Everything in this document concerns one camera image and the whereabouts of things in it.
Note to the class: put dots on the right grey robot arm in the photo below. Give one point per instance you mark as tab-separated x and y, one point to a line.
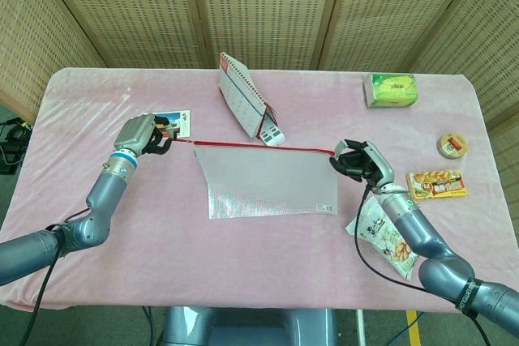
421	236

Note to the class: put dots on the white green snack bag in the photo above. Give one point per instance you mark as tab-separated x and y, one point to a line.
375	232

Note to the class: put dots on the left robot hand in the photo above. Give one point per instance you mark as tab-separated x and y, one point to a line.
134	135

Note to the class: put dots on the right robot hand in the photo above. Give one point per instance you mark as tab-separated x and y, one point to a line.
373	163

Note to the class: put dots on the pink tablecloth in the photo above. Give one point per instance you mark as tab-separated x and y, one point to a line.
243	253

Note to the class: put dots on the black equipment on floor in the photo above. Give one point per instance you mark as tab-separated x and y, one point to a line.
14	135

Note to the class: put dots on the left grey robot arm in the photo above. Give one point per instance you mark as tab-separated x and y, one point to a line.
101	196

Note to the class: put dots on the white table leg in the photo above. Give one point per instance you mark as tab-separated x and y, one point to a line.
359	327

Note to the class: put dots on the palace picture postcard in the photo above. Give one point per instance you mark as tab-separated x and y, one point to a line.
182	121

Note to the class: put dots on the spiral desk calendar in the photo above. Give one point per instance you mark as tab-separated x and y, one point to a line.
243	99

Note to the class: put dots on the bamboo folding screen panel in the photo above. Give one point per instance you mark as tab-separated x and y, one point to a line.
32	38
267	9
486	38
389	9
129	9

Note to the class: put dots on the round tin red label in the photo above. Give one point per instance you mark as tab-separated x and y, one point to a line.
452	145

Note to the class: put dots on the grey robot torso base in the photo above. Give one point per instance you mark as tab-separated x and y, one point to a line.
247	327

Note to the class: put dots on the green tissue pack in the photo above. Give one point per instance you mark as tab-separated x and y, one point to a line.
391	90

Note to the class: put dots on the clear mesh zipper pouch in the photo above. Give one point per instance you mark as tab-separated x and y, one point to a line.
271	184

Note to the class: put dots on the yellow snack box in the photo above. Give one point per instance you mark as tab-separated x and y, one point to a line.
436	186

